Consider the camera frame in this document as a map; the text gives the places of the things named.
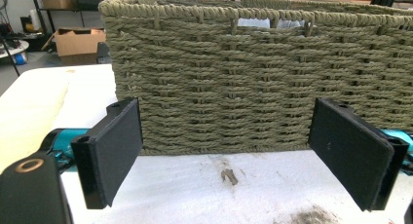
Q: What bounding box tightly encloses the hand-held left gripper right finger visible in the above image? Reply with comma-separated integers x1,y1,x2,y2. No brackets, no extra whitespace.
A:
307,97,410,212

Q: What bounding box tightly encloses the round white table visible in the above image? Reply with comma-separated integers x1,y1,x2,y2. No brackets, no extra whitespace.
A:
0,38,30,60

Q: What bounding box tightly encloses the black shelf rack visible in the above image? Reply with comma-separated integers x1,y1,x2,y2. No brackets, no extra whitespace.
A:
29,0,110,33

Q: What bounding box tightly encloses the green woven basket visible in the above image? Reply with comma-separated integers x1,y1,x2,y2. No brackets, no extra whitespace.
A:
97,0,413,156

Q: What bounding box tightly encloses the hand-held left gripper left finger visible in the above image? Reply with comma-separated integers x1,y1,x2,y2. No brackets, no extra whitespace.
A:
70,97,144,210

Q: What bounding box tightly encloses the open cardboard box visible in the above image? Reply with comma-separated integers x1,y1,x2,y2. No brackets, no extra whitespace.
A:
53,27,107,57

